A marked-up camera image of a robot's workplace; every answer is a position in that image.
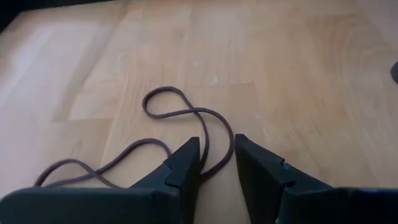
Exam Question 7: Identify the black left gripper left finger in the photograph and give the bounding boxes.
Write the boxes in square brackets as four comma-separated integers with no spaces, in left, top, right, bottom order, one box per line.
[129,136,201,224]

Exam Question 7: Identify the dark purple rubber band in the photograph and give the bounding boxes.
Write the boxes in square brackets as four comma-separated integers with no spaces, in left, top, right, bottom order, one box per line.
[34,138,172,189]
[142,86,234,180]

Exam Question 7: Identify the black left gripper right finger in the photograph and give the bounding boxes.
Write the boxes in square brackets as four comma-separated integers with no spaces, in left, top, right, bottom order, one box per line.
[234,133,333,224]

